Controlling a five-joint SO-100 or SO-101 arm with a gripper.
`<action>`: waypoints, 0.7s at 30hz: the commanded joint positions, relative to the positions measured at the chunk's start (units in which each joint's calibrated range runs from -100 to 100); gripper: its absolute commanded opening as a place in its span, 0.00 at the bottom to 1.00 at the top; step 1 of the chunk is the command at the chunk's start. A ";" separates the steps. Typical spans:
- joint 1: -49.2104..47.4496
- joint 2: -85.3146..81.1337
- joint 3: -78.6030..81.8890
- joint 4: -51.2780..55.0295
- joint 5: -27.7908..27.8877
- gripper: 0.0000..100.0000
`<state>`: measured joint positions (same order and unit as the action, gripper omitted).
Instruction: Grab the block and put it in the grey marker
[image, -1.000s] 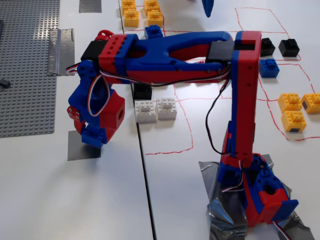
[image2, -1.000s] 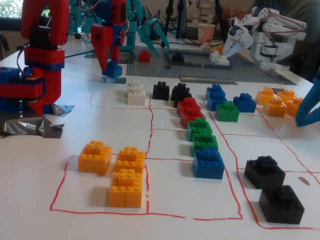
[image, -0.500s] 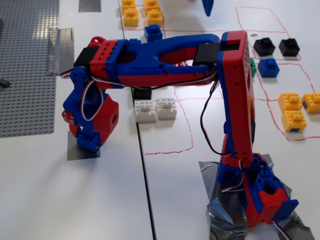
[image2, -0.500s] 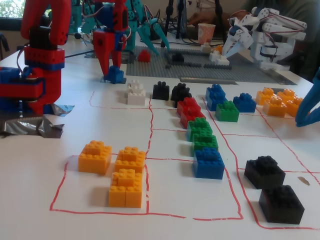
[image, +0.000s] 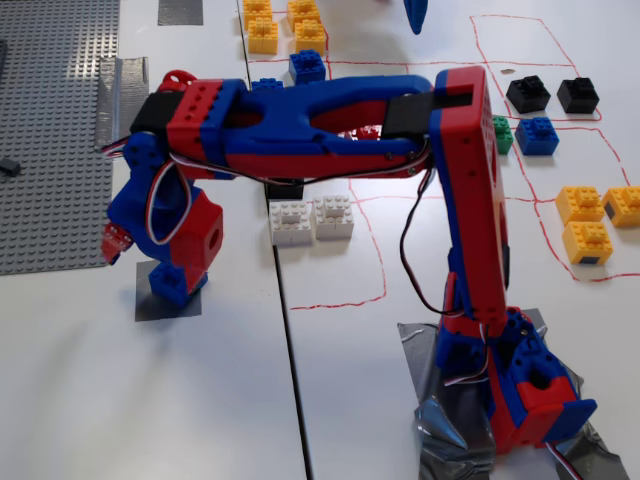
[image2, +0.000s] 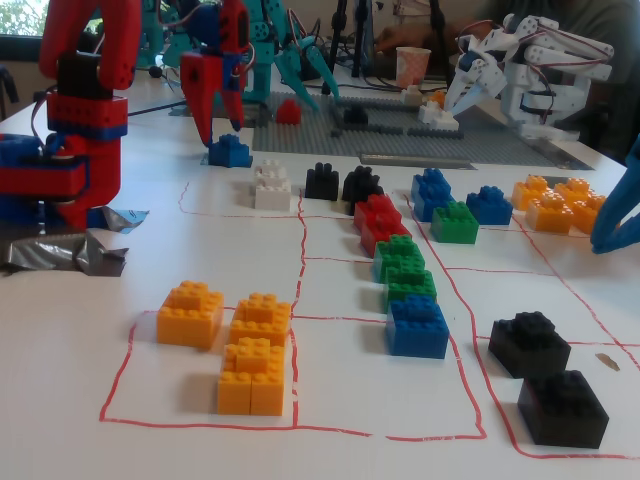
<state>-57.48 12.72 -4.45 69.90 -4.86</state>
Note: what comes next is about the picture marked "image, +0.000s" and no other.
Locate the blue and red gripper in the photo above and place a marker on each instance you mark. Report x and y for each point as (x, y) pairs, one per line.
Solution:
(156, 239)

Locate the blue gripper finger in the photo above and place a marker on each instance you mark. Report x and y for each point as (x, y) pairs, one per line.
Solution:
(416, 15)

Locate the blue lego block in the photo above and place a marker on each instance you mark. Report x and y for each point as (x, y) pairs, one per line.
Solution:
(537, 139)
(170, 287)
(307, 67)
(267, 84)

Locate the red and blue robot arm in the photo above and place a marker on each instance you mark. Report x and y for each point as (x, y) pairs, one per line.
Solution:
(465, 175)

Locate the grey tape marker square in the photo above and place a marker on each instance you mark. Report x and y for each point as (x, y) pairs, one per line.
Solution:
(150, 311)
(180, 12)

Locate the yellow lego block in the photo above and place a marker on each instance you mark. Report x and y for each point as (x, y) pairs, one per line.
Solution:
(257, 10)
(625, 207)
(310, 40)
(263, 40)
(302, 11)
(587, 245)
(580, 207)

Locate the red lego block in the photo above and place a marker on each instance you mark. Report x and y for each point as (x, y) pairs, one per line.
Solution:
(365, 134)

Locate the white lego block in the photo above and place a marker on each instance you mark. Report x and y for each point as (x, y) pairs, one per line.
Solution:
(291, 225)
(332, 219)

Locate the black lego block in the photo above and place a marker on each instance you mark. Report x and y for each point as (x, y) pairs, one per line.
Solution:
(577, 97)
(527, 96)
(285, 191)

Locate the green lego block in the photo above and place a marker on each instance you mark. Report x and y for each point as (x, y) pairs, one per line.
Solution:
(504, 137)

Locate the grey lego baseplate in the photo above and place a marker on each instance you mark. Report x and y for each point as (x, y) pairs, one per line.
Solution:
(50, 150)

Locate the small black lego brick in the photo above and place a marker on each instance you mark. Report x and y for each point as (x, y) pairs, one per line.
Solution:
(9, 167)

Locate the grey duct tape strip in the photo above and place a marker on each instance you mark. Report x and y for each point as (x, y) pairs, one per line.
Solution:
(117, 90)

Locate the crumpled grey duct tape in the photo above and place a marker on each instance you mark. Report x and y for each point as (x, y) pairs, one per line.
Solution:
(440, 400)

